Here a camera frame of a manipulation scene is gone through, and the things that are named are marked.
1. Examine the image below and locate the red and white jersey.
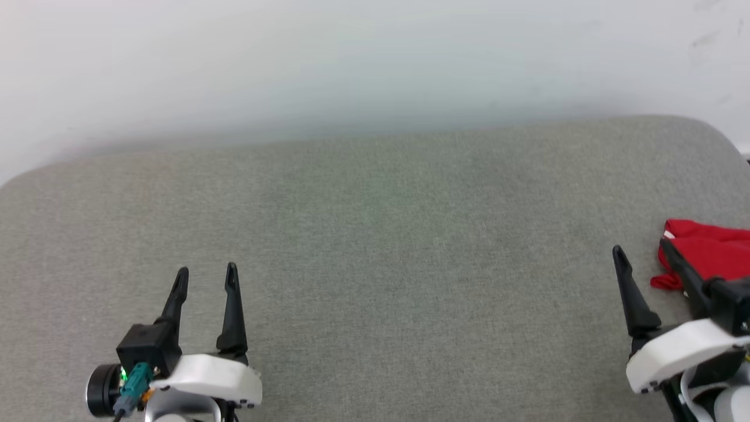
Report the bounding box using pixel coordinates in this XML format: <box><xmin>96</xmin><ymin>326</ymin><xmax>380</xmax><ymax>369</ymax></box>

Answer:
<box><xmin>650</xmin><ymin>219</ymin><xmax>750</xmax><ymax>292</ymax></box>

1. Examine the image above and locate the teal left camera connector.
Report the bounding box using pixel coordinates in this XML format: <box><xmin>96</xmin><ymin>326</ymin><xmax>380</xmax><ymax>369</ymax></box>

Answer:
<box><xmin>113</xmin><ymin>362</ymin><xmax>154</xmax><ymax>418</ymax></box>

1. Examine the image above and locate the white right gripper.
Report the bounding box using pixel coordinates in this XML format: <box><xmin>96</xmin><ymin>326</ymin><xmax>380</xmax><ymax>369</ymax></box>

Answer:
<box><xmin>612</xmin><ymin>237</ymin><xmax>750</xmax><ymax>395</ymax></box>

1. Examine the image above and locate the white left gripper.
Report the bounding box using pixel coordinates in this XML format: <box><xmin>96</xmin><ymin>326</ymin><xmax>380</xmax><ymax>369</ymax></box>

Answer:
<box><xmin>142</xmin><ymin>262</ymin><xmax>263</xmax><ymax>422</ymax></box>

